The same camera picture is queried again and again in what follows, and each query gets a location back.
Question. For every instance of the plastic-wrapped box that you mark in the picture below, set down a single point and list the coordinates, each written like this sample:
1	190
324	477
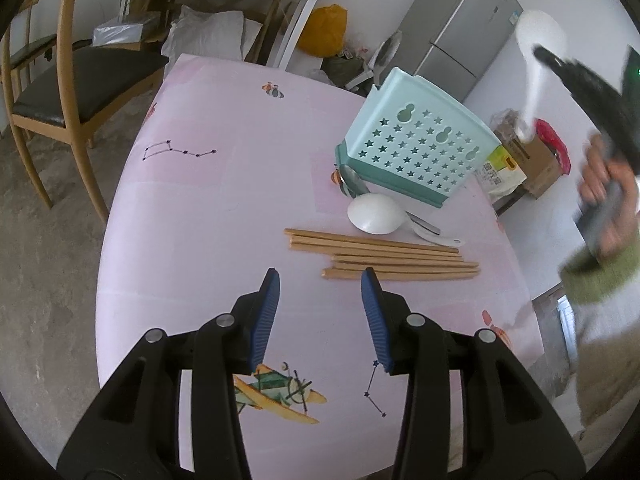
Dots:
125	32

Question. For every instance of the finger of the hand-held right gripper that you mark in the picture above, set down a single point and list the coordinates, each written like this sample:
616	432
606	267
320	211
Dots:
565	67

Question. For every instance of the teal star-hole utensil holder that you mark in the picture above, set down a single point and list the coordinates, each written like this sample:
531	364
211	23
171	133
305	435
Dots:
415	145

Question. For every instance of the white plastic spoon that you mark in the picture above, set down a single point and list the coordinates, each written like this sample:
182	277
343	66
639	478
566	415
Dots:
540	30
372	215

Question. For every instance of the green bag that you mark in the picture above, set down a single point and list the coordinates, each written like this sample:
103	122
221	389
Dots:
342	70

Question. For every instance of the wooden chair dark seat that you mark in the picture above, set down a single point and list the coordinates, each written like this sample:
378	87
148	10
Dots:
85	80

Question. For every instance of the white sack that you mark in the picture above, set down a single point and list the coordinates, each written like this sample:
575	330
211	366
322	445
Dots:
210	32

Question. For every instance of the person's right hand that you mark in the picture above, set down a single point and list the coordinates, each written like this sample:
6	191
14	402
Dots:
592	172

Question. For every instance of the white yellow rice bag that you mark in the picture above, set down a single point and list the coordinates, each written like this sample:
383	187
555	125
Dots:
500	175

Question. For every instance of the clear plastic bag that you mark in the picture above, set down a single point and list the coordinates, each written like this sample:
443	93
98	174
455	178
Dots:
505	125

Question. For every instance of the metal spoon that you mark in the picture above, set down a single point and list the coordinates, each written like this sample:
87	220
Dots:
352	180

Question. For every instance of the yellow plastic bag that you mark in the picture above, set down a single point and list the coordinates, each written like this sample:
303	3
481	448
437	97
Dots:
325	30

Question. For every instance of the large cardboard box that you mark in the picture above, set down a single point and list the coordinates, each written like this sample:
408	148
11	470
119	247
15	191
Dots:
540	170

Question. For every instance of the pink printed tablecloth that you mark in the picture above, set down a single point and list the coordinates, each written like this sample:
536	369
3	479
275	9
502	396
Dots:
210	210

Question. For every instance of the person's right forearm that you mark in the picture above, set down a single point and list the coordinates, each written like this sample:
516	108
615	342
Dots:
610	340

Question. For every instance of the red plastic bag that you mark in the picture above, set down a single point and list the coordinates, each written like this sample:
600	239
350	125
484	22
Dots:
555	145

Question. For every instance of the silver refrigerator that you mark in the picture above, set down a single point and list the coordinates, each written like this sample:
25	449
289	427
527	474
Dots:
450	25

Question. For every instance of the white side table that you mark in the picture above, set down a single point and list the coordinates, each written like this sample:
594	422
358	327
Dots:
300	15

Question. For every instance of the white plastic panel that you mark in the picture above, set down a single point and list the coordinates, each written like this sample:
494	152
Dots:
387	52

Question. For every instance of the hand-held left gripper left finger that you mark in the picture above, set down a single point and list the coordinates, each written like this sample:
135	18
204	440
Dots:
265	315

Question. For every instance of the pile of wooden chopsticks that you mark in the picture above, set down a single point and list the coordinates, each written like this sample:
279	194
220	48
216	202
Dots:
400	265

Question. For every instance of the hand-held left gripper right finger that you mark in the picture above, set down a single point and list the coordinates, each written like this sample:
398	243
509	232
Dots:
374	315

